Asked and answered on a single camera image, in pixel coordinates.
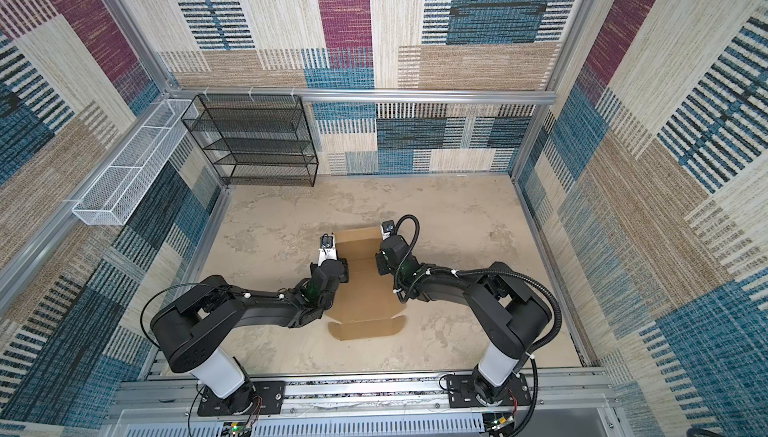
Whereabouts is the brown cardboard box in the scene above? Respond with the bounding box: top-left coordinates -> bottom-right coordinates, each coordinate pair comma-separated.
325,227 -> 406,341

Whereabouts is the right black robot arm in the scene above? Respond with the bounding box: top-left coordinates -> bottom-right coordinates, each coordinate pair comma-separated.
376,235 -> 563,405

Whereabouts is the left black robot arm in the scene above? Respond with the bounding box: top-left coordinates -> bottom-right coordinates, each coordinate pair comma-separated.
150,259 -> 349,415

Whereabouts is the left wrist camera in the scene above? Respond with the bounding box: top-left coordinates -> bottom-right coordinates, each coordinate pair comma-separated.
317,233 -> 338,266

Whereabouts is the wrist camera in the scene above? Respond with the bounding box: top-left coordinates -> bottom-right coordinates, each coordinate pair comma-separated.
380,220 -> 397,240
317,233 -> 338,266

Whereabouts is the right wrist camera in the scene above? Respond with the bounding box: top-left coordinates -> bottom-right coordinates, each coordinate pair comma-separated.
380,220 -> 397,240

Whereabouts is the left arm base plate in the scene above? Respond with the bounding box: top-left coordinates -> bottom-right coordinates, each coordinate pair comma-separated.
196,380 -> 286,417

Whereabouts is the black wire mesh shelf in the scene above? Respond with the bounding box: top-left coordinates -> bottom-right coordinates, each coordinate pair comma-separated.
181,94 -> 319,187

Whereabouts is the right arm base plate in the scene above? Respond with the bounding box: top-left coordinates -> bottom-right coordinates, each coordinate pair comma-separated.
438,373 -> 533,408

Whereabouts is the aluminium front rail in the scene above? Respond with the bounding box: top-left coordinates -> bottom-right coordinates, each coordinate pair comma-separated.
105,368 -> 619,424

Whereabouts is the white wire mesh basket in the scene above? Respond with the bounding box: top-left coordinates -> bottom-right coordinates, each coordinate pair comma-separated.
72,99 -> 191,226

